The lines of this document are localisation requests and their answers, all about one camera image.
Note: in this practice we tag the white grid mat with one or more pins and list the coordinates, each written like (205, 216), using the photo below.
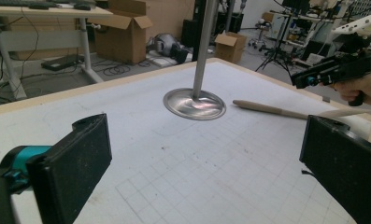
(174, 171)

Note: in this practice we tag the black flat device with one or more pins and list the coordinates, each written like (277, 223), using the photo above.
(61, 62)

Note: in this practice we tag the black computer mouse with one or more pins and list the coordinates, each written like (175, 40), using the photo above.
(82, 6)

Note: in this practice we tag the beige slotted spatula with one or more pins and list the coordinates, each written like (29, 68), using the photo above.
(267, 107)

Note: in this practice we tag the black tripod stand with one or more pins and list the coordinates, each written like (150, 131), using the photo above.
(278, 46)

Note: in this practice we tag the steel utensil stand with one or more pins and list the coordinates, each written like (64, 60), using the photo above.
(202, 62)

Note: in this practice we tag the black keyboard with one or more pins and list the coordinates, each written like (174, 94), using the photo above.
(21, 3)

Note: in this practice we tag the black upright box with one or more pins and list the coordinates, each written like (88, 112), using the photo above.
(189, 37)

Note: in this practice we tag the white desk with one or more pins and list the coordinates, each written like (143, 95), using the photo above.
(43, 34)

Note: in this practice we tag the large cardboard box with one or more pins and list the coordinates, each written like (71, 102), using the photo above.
(121, 37)

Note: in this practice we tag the small cardboard box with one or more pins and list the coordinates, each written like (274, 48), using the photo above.
(230, 46)

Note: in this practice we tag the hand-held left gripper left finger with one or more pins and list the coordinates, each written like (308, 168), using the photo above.
(68, 168)

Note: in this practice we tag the wheeled stool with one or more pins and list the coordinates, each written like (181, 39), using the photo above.
(261, 31)

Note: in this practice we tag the grey bag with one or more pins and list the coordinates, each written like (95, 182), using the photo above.
(166, 45)

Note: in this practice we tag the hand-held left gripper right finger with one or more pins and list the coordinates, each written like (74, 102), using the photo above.
(345, 165)

